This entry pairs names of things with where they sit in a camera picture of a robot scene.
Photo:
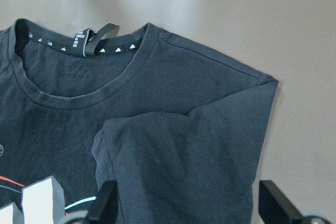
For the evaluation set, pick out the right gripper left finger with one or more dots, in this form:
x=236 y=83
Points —
x=104 y=207

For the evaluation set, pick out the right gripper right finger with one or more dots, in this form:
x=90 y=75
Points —
x=274 y=206

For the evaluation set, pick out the black graphic t-shirt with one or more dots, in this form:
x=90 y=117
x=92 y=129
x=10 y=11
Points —
x=178 y=125

